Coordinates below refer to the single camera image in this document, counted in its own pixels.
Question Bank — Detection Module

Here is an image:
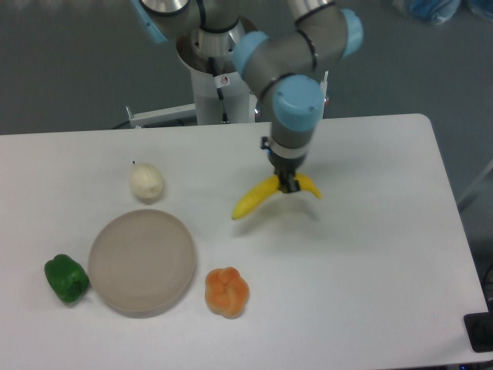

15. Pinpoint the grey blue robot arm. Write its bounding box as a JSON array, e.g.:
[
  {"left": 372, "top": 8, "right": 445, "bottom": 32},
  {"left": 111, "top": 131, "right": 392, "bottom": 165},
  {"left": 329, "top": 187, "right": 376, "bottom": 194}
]
[{"left": 133, "top": 1, "right": 364, "bottom": 193}]

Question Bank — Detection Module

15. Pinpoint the blue plastic bag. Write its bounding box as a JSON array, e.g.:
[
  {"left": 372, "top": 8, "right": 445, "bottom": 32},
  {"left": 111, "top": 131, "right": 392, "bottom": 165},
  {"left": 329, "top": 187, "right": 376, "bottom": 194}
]
[{"left": 407, "top": 0, "right": 461, "bottom": 25}]

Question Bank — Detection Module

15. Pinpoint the green bell pepper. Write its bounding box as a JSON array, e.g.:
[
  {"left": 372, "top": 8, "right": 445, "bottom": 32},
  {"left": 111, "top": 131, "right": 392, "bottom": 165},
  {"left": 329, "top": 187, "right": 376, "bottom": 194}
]
[{"left": 44, "top": 254, "right": 89, "bottom": 306}]

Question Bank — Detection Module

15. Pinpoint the black device at table edge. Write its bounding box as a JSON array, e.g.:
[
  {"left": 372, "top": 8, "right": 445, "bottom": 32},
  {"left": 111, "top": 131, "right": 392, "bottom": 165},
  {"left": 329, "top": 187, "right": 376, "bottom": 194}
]
[{"left": 464, "top": 312, "right": 493, "bottom": 353}]

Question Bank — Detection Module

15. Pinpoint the white pear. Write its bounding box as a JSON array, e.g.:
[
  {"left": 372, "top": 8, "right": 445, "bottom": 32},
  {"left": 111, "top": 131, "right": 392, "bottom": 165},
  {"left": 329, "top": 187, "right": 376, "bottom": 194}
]
[{"left": 129, "top": 162, "right": 164, "bottom": 204}]

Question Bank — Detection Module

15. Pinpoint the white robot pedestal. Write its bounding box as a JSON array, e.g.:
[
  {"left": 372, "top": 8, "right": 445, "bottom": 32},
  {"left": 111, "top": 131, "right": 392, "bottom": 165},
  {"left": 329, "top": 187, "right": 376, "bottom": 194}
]
[{"left": 176, "top": 16, "right": 257, "bottom": 125}]

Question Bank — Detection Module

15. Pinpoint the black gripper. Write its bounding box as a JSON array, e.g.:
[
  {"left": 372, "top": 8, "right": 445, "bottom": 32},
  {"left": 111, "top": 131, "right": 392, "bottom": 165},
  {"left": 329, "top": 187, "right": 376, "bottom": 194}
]
[{"left": 267, "top": 150, "right": 307, "bottom": 193}]

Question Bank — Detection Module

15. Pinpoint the white metal post right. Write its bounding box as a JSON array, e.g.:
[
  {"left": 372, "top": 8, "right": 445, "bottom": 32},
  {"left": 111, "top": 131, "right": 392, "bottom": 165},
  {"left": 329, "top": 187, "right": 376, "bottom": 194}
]
[{"left": 320, "top": 70, "right": 330, "bottom": 111}]

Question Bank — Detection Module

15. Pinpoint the orange knotted bread roll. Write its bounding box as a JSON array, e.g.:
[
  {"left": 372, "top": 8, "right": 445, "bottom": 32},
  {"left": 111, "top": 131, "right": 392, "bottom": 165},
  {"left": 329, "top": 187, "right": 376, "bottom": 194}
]
[{"left": 205, "top": 267, "right": 250, "bottom": 319}]

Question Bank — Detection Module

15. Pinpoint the beige round plate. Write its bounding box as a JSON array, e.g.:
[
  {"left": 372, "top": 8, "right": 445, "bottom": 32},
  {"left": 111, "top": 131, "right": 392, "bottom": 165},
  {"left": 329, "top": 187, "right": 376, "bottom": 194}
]
[{"left": 87, "top": 209, "right": 196, "bottom": 318}]

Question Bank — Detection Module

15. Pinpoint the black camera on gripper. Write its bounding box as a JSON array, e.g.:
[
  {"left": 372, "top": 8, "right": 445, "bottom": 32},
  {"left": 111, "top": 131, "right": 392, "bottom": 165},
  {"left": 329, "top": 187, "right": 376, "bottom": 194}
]
[{"left": 260, "top": 136, "right": 271, "bottom": 151}]

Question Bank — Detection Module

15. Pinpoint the yellow banana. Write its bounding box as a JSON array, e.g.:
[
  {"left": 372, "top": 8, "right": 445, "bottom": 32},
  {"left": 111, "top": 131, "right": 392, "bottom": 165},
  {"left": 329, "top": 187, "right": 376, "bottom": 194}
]
[{"left": 231, "top": 173, "right": 323, "bottom": 220}]

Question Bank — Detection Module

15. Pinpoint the white metal bracket left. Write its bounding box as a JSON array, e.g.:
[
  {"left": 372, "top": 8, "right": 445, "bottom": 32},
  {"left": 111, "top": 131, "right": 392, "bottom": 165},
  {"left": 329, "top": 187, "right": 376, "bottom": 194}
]
[{"left": 126, "top": 103, "right": 196, "bottom": 128}]

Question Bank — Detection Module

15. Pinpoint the black base cable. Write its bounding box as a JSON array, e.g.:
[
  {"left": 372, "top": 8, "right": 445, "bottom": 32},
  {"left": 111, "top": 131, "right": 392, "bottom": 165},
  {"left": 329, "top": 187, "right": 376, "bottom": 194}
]
[{"left": 207, "top": 56, "right": 229, "bottom": 125}]

